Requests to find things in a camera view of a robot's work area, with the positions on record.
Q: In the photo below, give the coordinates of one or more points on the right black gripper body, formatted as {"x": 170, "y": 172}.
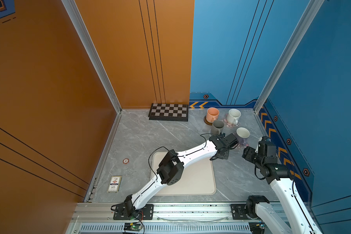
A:
{"x": 252, "y": 156}

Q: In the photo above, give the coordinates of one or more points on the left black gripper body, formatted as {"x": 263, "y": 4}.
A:
{"x": 224, "y": 155}

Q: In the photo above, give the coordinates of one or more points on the grey green mug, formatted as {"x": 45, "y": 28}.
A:
{"x": 217, "y": 127}

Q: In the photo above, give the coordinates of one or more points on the white mug purple handle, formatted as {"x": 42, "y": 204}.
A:
{"x": 242, "y": 132}

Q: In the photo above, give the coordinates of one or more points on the pink flower coaster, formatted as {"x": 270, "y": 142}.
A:
{"x": 242, "y": 142}
{"x": 229, "y": 125}

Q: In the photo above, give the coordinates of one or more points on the brown wooden round coaster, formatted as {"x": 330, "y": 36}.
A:
{"x": 206, "y": 121}

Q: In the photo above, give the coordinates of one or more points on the cream white mug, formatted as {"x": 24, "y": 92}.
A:
{"x": 233, "y": 117}

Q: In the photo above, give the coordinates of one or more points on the orange peach mug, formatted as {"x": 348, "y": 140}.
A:
{"x": 212, "y": 114}

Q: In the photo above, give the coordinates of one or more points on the beige rectangular serving tray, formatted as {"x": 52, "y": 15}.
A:
{"x": 197, "y": 179}

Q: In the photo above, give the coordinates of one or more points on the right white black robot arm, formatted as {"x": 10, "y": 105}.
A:
{"x": 299, "y": 218}

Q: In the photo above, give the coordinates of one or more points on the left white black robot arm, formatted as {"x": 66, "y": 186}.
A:
{"x": 171, "y": 168}

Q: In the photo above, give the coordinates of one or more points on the black white chessboard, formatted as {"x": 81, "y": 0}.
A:
{"x": 168, "y": 112}

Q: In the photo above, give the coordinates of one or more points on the playing card box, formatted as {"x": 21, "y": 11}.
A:
{"x": 114, "y": 184}

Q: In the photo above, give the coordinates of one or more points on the left green circuit board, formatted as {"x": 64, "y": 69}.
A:
{"x": 132, "y": 227}

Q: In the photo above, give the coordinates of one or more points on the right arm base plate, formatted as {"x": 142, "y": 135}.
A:
{"x": 237, "y": 211}

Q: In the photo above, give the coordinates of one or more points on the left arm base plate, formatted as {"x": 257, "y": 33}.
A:
{"x": 120, "y": 213}

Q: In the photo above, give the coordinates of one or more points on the aluminium front frame rail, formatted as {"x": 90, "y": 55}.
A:
{"x": 168, "y": 218}

